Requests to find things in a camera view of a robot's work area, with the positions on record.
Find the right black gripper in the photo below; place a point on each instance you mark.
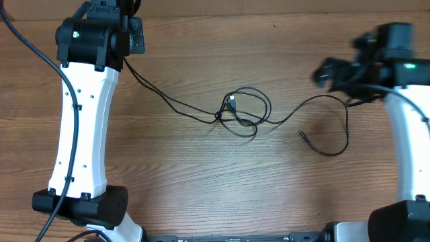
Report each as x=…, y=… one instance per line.
x=335, y=69

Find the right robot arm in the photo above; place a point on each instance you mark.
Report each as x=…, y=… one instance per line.
x=386, y=68

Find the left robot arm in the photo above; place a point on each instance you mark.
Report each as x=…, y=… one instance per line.
x=92, y=45

